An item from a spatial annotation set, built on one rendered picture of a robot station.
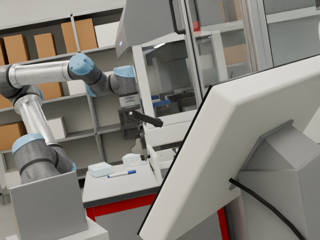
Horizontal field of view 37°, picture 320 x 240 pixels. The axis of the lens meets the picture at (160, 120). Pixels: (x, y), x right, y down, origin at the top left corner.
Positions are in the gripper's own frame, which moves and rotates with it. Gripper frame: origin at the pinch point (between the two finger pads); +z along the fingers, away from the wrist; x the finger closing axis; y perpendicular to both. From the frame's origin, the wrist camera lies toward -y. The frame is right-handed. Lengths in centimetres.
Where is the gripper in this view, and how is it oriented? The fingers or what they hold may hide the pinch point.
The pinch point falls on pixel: (146, 156)
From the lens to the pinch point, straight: 182.8
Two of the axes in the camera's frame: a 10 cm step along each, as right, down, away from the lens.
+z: 1.9, 9.8, 1.1
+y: -9.7, 2.0, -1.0
